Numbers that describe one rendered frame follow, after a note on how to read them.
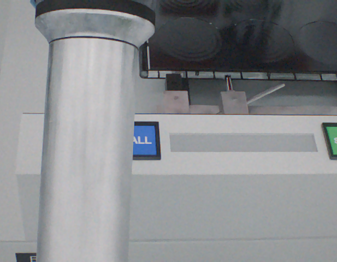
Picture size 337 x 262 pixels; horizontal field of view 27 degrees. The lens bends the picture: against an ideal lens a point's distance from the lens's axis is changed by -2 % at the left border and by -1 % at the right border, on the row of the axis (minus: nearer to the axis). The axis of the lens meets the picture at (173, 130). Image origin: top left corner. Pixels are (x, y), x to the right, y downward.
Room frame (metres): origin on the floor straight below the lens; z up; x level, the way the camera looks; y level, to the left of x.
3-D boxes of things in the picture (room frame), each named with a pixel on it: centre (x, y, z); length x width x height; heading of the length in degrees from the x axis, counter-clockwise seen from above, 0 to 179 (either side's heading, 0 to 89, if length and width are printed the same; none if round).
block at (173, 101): (0.65, 0.00, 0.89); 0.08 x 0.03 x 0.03; 9
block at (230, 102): (0.67, -0.08, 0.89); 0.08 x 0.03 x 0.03; 9
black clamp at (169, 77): (0.71, 0.01, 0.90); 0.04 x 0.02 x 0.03; 9
